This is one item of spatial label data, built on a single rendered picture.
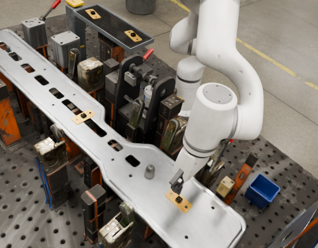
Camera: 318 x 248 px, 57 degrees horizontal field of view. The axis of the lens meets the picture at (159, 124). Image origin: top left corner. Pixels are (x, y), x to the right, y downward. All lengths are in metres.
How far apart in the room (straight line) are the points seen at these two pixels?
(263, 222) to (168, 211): 0.56
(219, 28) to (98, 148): 0.58
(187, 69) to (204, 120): 0.73
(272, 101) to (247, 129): 2.52
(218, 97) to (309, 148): 2.32
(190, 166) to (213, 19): 0.33
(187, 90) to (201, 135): 0.75
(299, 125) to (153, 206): 2.30
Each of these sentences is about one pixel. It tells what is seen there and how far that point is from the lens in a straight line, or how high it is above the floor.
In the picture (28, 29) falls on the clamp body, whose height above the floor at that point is 1.05.
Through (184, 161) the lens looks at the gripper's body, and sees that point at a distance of 0.71.
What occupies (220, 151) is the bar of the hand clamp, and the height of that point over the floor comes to 1.14.
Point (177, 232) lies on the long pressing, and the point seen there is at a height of 1.00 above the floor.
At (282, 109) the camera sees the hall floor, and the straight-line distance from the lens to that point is 3.11.
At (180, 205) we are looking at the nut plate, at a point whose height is 1.00.
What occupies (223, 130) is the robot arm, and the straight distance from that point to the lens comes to 0.62.
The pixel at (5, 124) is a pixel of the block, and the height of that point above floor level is 0.84.
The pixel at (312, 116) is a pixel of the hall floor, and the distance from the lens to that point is 3.22.
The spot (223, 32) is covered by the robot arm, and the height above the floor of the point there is 1.50.
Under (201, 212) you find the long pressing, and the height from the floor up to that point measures 1.00.
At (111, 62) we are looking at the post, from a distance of 1.22.
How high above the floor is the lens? 1.80
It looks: 46 degrees down
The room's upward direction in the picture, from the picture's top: 11 degrees clockwise
